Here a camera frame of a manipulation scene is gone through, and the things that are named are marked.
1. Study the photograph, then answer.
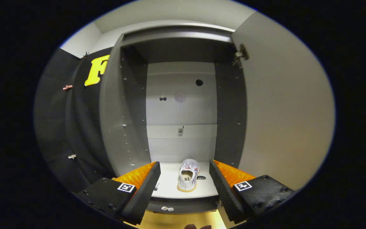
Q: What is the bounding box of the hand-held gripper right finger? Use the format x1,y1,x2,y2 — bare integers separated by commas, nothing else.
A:
209,160,295,223

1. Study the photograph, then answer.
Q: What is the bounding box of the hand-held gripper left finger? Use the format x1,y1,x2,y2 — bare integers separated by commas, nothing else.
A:
77,161,161,226

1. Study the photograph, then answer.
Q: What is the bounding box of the white canvas shoe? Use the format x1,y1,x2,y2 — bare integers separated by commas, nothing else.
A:
177,158,200,192

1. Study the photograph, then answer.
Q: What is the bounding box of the dark grey shoe cabinet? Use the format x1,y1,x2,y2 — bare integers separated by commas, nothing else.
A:
99,25,250,214

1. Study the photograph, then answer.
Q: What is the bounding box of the white cabinet shelf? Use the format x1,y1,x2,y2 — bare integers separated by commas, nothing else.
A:
151,162,219,199

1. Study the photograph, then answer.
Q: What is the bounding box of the metal door hinge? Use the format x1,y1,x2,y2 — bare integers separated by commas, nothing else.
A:
233,43,250,68

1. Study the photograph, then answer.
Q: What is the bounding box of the black backdrop cloth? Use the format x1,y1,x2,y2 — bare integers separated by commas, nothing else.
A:
34,48,117,194

